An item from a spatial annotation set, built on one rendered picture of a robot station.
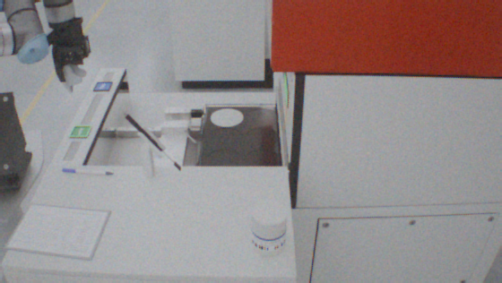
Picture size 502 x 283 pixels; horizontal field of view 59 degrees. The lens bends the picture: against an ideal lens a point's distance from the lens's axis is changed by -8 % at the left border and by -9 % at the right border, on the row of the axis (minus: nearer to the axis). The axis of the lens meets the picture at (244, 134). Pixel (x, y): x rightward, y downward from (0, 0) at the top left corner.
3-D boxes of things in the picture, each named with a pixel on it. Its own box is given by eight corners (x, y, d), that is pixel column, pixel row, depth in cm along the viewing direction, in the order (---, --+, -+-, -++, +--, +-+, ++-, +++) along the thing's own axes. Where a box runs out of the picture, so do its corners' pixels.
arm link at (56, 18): (38, 9, 108) (50, -3, 115) (42, 26, 111) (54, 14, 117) (67, 7, 108) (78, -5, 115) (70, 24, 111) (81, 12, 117)
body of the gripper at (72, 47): (83, 67, 117) (75, 23, 111) (52, 69, 118) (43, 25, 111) (91, 55, 124) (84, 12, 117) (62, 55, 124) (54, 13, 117)
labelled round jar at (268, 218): (284, 232, 102) (286, 199, 96) (286, 257, 96) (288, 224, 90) (251, 232, 102) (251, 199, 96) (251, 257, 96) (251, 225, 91)
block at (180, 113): (191, 114, 156) (190, 106, 154) (190, 120, 153) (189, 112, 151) (167, 114, 156) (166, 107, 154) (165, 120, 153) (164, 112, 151)
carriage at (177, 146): (192, 120, 158) (191, 113, 156) (178, 196, 128) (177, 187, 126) (168, 120, 158) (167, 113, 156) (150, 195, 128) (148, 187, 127)
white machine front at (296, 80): (280, 67, 195) (282, -29, 172) (295, 209, 128) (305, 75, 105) (272, 67, 195) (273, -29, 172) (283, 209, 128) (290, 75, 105)
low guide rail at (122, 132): (272, 134, 156) (272, 126, 155) (272, 138, 155) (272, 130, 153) (119, 134, 157) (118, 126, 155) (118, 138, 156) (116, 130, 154)
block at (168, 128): (188, 128, 149) (187, 120, 147) (187, 134, 146) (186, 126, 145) (163, 128, 149) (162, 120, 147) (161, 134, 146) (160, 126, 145)
